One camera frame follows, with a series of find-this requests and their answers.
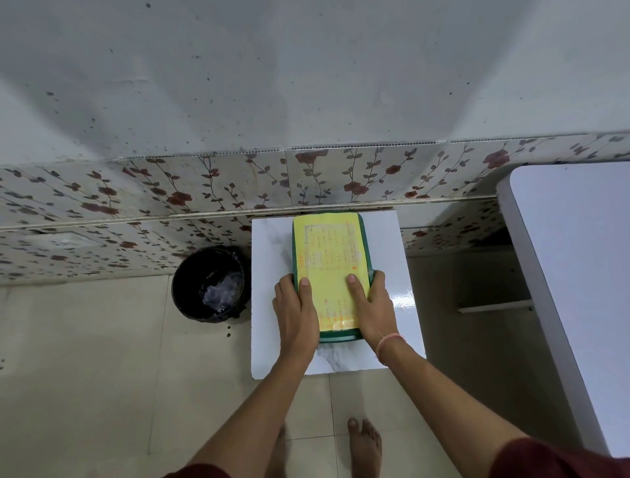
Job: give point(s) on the person's left hand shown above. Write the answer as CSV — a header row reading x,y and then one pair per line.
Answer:
x,y
298,325

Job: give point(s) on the dark red shirt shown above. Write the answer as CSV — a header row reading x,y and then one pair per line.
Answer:
x,y
556,463

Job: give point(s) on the crumpled clear plastic bag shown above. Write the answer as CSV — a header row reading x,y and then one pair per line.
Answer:
x,y
221,293

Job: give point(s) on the person's left forearm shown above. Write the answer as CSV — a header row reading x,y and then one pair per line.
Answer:
x,y
251,423

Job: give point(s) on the person's right hand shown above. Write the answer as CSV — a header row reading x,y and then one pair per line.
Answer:
x,y
376,320

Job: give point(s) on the large white table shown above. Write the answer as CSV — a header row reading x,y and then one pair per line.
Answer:
x,y
576,276

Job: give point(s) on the person's right foot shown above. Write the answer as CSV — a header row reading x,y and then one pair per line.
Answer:
x,y
365,450

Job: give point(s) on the white table crossbar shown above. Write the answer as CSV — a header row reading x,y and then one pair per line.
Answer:
x,y
497,306

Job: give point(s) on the green plastic box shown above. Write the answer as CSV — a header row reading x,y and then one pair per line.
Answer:
x,y
339,340

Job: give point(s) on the green lid with yellow label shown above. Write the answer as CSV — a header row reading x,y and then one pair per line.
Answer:
x,y
330,256

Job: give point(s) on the person's right forearm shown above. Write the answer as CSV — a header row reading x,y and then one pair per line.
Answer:
x,y
443,408

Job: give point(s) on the black trash bin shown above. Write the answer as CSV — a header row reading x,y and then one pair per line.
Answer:
x,y
187,285

